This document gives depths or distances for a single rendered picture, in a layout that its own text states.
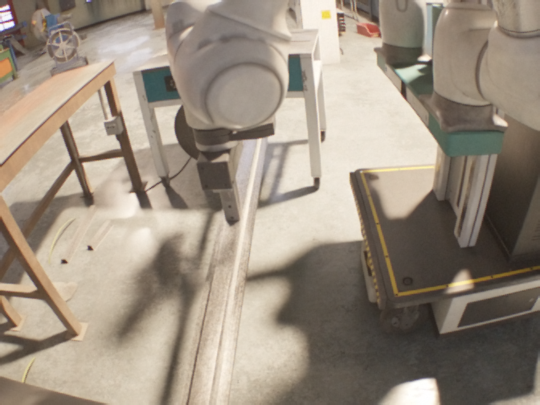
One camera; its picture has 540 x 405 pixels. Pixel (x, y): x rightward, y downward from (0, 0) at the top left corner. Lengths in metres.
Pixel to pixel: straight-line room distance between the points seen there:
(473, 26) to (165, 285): 1.50
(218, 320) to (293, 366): 0.84
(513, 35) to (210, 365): 0.67
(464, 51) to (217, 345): 0.68
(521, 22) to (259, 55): 0.44
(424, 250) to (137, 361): 1.10
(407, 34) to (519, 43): 0.65
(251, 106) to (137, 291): 1.45
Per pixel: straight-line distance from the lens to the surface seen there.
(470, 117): 0.87
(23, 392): 0.67
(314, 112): 1.85
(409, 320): 1.35
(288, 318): 1.50
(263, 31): 0.39
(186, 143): 2.28
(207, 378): 0.51
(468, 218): 1.25
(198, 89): 0.37
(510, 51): 0.67
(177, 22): 0.54
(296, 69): 1.78
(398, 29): 1.26
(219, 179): 0.60
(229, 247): 0.66
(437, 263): 1.26
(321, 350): 1.41
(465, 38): 0.80
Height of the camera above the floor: 1.20
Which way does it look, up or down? 37 degrees down
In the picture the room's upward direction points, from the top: 8 degrees counter-clockwise
